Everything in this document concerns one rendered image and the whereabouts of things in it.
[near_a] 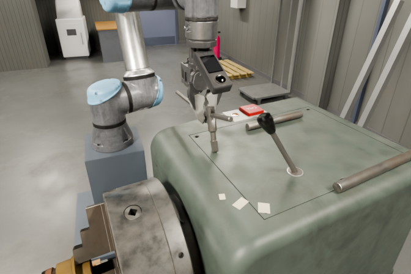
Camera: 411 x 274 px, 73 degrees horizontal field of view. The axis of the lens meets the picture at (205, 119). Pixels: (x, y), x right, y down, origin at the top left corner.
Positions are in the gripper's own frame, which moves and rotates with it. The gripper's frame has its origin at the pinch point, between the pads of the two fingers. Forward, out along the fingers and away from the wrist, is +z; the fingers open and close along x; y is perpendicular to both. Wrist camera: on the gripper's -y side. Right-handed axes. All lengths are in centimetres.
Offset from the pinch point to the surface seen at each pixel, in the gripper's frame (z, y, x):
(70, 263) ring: 19.8, -11.6, 36.6
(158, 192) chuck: 8.2, -11.9, 17.2
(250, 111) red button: 5.3, 8.4, -20.3
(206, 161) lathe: 6.5, -8.6, 4.0
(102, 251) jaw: 19.7, -11.4, 30.3
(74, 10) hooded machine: 26, 672, -4
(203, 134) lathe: 6.5, 3.7, -1.2
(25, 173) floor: 132, 211, 87
